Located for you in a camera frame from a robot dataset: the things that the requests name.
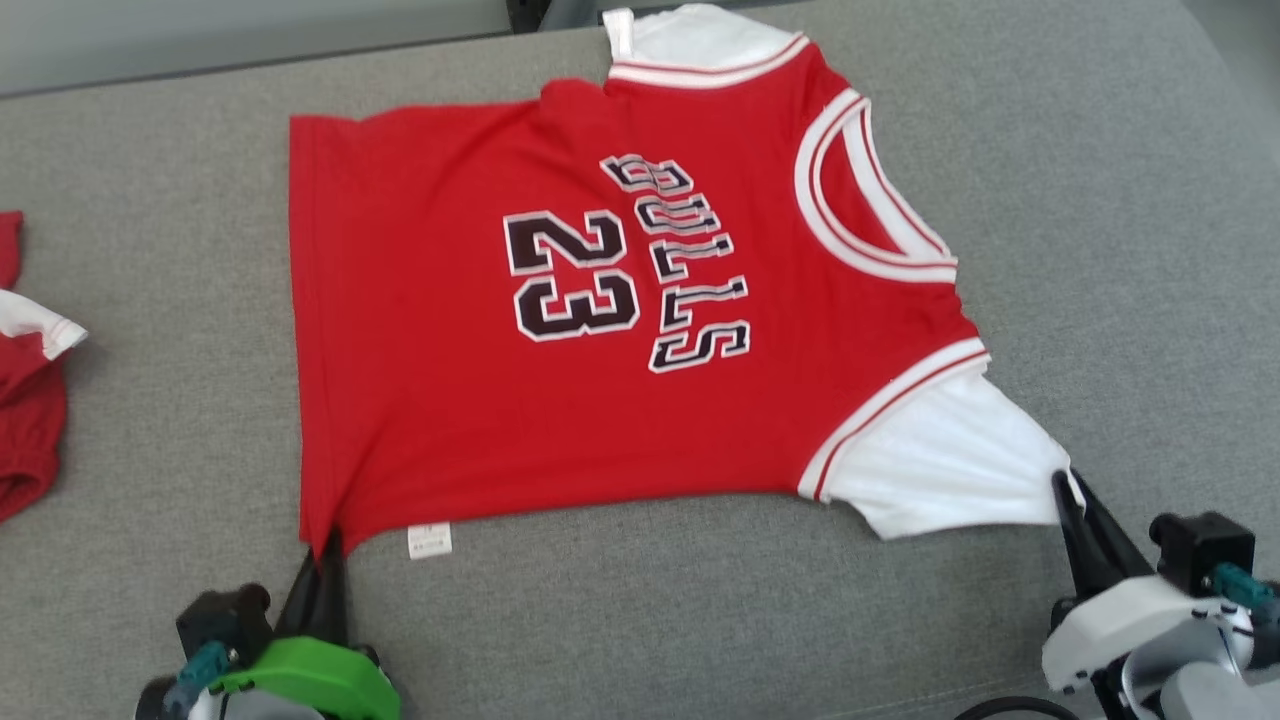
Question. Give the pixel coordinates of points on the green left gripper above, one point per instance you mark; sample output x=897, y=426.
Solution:
x=320, y=675

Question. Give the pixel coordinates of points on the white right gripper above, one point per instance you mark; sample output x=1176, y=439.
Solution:
x=1120, y=625

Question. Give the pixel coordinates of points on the red Bulls 23 jersey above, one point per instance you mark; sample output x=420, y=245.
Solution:
x=450, y=400

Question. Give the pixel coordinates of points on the red shorts with white stripes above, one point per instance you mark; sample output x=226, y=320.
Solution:
x=25, y=430

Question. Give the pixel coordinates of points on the black left wrist cylinder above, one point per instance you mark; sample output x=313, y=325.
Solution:
x=160, y=700

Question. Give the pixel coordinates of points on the black wrist cylinder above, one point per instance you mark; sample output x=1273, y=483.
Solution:
x=1270, y=640
x=160, y=700

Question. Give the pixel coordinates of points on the black right wrist cylinder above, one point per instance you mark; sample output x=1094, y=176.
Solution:
x=1270, y=640

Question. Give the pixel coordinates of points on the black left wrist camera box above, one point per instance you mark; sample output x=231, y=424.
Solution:
x=225, y=620

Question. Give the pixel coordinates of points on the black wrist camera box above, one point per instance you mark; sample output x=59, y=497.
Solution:
x=1205, y=550
x=225, y=620

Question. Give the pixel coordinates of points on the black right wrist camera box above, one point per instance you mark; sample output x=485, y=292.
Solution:
x=1205, y=550

